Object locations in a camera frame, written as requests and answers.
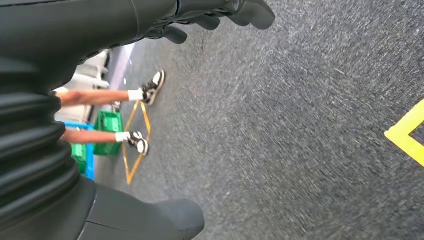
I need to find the yellow floor tape square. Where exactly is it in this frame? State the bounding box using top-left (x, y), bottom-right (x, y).
top-left (122, 100), bottom-right (153, 186)

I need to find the green plastic crate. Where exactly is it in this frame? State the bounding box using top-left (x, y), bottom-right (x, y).
top-left (70, 143), bottom-right (88, 174)
top-left (93, 110), bottom-right (124, 158)

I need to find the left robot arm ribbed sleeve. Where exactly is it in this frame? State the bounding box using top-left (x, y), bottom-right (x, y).
top-left (0, 56), bottom-right (83, 226)

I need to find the blue metal shelf rack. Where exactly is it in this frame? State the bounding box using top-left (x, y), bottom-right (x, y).
top-left (62, 120), bottom-right (96, 182)

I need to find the person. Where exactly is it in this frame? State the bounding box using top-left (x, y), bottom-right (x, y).
top-left (52, 69), bottom-right (167, 158)

